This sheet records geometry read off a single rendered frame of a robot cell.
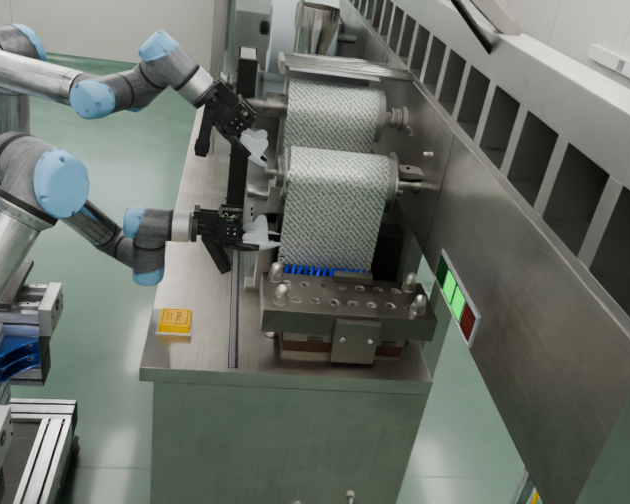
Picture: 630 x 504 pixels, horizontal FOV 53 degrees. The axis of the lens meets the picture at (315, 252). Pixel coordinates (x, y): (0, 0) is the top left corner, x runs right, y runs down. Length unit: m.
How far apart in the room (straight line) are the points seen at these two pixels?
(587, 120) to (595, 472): 0.46
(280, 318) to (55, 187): 0.54
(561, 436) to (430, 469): 1.68
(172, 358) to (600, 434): 0.92
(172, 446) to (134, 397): 1.12
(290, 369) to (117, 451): 1.17
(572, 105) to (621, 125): 0.13
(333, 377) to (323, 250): 0.31
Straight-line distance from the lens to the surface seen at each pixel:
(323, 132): 1.69
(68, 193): 1.25
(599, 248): 0.89
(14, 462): 2.23
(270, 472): 1.65
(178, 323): 1.52
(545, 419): 0.98
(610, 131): 0.90
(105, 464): 2.46
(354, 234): 1.55
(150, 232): 1.50
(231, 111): 1.42
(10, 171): 1.28
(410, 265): 1.64
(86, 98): 1.35
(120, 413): 2.63
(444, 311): 1.90
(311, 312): 1.41
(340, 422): 1.55
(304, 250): 1.55
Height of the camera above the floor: 1.82
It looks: 29 degrees down
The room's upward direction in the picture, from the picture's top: 9 degrees clockwise
